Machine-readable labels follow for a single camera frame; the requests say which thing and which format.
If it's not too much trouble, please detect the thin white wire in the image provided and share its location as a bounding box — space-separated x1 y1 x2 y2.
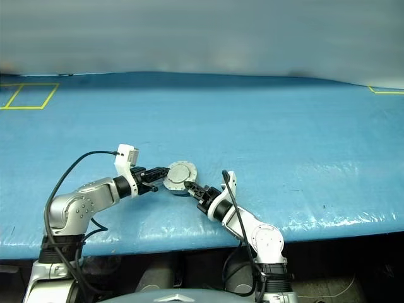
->
326 273 358 298

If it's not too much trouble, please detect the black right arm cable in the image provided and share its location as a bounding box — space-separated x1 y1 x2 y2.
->
220 169 263 303

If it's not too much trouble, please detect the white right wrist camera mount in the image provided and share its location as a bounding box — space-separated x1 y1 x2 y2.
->
208 170 238 221

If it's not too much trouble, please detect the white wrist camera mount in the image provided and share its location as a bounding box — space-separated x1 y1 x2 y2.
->
208 170 238 221
113 143 140 199

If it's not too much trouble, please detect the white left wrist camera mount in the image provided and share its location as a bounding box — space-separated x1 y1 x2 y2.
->
113 143 140 199

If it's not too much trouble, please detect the blue plastic table cover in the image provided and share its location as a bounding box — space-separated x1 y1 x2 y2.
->
0 71 404 261

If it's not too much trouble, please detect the grey robot torso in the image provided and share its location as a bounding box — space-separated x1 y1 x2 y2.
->
104 288 253 303

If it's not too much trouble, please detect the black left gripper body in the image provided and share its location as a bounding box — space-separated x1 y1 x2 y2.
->
129 167 159 194

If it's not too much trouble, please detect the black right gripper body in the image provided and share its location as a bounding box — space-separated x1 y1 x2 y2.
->
196 186 223 216

